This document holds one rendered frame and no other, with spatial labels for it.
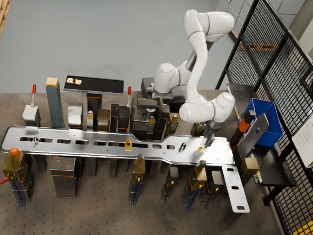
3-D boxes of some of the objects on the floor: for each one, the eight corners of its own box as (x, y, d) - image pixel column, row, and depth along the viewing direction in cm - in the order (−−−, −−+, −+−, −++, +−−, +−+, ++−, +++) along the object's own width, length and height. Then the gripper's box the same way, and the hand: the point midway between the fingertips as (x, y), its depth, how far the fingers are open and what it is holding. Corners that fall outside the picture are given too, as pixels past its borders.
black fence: (240, 302, 207) (416, 225, 94) (198, 113, 338) (251, -13, 226) (256, 301, 209) (448, 225, 96) (208, 114, 340) (266, -11, 228)
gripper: (206, 112, 158) (195, 137, 175) (211, 133, 148) (199, 158, 165) (218, 113, 159) (206, 137, 177) (224, 134, 149) (211, 158, 166)
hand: (204, 144), depth 168 cm, fingers open, 3 cm apart
